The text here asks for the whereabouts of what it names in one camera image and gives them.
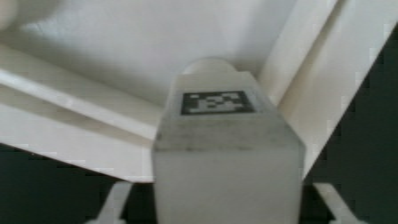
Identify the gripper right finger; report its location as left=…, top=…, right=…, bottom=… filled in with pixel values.
left=312, top=183, right=368, bottom=224

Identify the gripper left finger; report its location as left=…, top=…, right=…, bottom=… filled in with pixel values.
left=85, top=181, right=133, bottom=224

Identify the white table leg with tag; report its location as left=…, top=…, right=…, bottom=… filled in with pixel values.
left=153, top=58, right=305, bottom=224

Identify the white square tabletop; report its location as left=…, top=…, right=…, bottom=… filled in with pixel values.
left=0, top=0, right=398, bottom=182

